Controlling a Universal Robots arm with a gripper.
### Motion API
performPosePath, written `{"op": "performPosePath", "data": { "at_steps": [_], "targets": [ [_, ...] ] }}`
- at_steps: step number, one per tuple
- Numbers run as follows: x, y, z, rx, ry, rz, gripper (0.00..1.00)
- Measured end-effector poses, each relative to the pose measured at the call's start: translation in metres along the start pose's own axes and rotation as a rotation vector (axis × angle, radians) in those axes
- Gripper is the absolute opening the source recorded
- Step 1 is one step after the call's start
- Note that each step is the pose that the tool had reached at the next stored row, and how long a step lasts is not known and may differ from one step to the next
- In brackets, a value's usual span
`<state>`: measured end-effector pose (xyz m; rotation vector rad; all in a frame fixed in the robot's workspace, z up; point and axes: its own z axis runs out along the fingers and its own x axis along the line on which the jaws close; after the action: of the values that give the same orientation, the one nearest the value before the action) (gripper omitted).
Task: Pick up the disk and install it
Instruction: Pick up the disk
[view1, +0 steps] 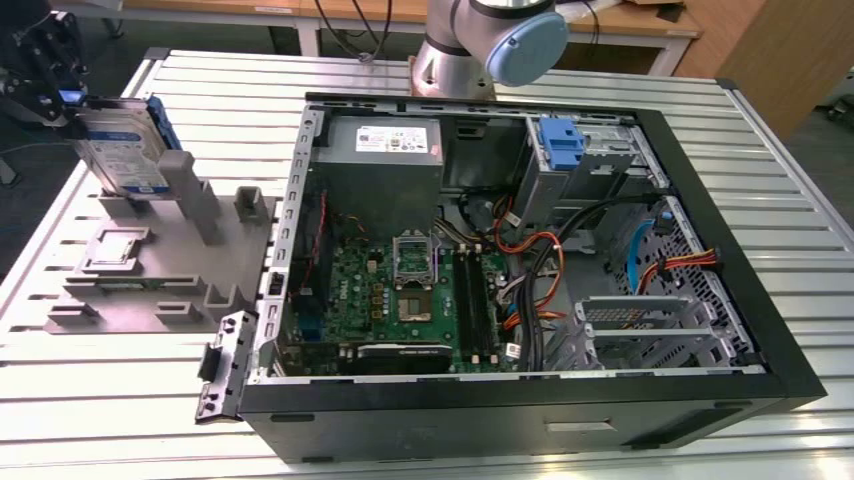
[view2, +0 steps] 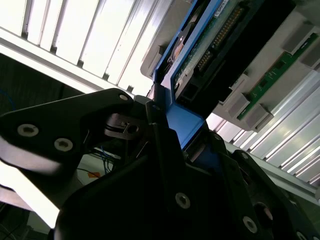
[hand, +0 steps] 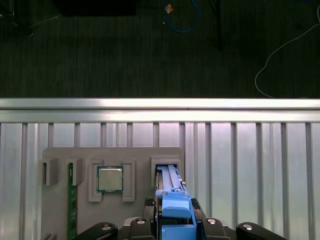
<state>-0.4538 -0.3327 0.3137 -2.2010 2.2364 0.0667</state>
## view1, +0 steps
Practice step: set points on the CPU chip silver top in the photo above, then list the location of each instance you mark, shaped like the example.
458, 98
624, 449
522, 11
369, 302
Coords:
115, 251

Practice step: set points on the wooden top white desk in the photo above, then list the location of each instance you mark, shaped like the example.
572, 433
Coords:
167, 4

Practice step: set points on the hard disk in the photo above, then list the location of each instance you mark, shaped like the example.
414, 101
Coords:
123, 155

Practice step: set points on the grey power supply unit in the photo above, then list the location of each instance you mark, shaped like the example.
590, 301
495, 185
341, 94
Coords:
380, 200

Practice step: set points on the green RAM stick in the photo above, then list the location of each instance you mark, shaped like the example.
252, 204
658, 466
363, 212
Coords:
127, 286

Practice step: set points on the blue rear port connector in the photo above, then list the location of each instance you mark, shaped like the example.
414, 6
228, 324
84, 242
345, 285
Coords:
309, 325

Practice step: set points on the black graphics card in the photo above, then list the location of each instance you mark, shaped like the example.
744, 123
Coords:
400, 357

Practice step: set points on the grey card retention bracket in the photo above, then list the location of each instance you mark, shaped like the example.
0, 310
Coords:
229, 350

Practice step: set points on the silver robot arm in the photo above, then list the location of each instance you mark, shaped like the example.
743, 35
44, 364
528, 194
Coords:
460, 30

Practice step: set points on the RAM slot white clips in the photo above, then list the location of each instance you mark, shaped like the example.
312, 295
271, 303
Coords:
484, 300
466, 300

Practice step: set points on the metal optical drive cage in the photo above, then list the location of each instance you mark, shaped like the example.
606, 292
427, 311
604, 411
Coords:
547, 195

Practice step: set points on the black PC case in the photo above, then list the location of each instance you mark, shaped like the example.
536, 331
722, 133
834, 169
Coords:
467, 425

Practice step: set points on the green motherboard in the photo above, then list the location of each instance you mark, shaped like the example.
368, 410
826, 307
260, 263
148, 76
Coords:
360, 300

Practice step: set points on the wooden cabinet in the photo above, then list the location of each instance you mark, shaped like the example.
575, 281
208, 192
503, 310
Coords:
787, 60

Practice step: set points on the black wheeled chair base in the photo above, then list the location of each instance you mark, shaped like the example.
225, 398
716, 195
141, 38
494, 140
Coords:
842, 107

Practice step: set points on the grey parts rack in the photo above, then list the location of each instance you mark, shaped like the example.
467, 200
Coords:
180, 280

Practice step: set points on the CPU socket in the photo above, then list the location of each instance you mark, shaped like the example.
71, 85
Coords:
415, 307

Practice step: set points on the blue plastic drive latch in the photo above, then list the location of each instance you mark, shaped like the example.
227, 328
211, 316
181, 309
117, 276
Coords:
560, 145

